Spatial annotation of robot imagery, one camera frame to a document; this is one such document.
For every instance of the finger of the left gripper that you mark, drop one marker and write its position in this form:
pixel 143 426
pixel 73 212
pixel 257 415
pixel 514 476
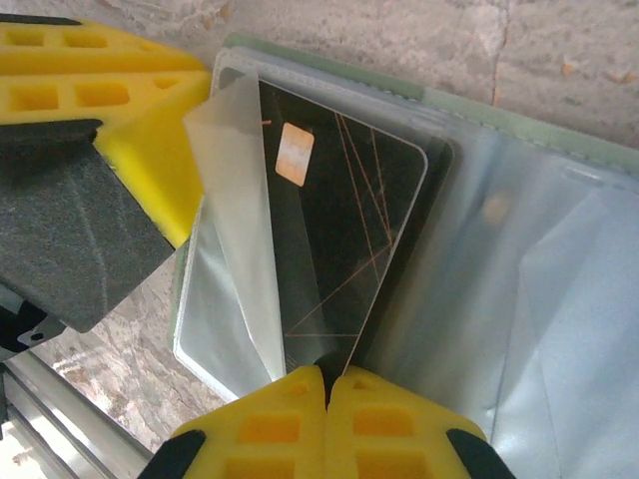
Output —
pixel 75 224
pixel 120 57

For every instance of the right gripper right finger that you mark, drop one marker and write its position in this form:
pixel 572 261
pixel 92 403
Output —
pixel 389 434

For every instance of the wide aluminium base rail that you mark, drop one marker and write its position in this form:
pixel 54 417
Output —
pixel 50 424

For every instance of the black credit card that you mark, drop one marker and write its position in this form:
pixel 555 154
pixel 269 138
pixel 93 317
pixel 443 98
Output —
pixel 339 224
pixel 439 164

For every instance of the green clear-sleeve card holder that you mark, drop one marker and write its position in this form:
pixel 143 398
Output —
pixel 549 299

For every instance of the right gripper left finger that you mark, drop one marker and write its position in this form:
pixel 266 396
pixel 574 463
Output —
pixel 269 434

